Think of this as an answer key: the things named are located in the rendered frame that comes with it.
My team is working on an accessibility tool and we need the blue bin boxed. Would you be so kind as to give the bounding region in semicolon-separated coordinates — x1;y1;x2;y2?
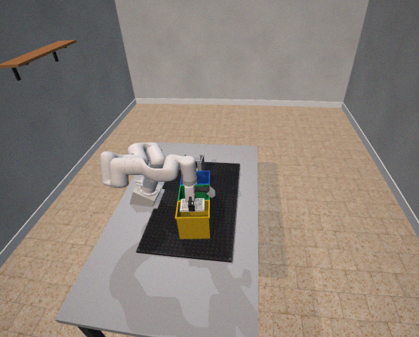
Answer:
180;171;210;185

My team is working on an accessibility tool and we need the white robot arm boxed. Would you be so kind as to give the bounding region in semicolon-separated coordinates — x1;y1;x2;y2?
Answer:
100;143;197;196

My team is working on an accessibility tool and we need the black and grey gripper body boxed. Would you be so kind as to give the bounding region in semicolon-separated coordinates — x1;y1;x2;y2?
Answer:
185;184;196;202

